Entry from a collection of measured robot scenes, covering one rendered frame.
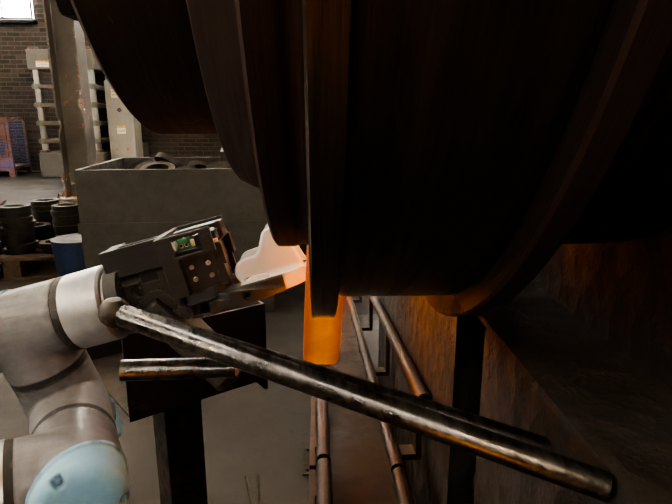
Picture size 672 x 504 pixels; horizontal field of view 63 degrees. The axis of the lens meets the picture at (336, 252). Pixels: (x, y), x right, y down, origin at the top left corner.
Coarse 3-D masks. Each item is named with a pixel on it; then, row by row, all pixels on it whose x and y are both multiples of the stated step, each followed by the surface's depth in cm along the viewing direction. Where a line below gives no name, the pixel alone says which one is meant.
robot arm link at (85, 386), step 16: (80, 368) 55; (32, 384) 53; (48, 384) 53; (64, 384) 54; (80, 384) 55; (96, 384) 57; (32, 400) 53; (48, 400) 52; (64, 400) 52; (80, 400) 52; (96, 400) 53; (112, 400) 61; (32, 416) 52; (112, 416) 53
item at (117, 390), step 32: (224, 320) 76; (256, 320) 80; (96, 352) 92; (128, 352) 69; (160, 352) 72; (128, 384) 70; (160, 384) 72; (192, 384) 75; (128, 416) 71; (160, 416) 84; (192, 416) 85; (160, 448) 87; (192, 448) 86; (160, 480) 89; (192, 480) 88
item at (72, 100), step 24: (48, 0) 619; (48, 24) 618; (72, 24) 615; (48, 48) 620; (72, 48) 633; (72, 72) 639; (72, 96) 646; (72, 120) 652; (72, 144) 659; (72, 168) 665; (72, 192) 672
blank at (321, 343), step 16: (304, 304) 47; (304, 320) 48; (320, 320) 47; (336, 320) 47; (304, 336) 48; (320, 336) 48; (336, 336) 48; (304, 352) 50; (320, 352) 49; (336, 352) 49
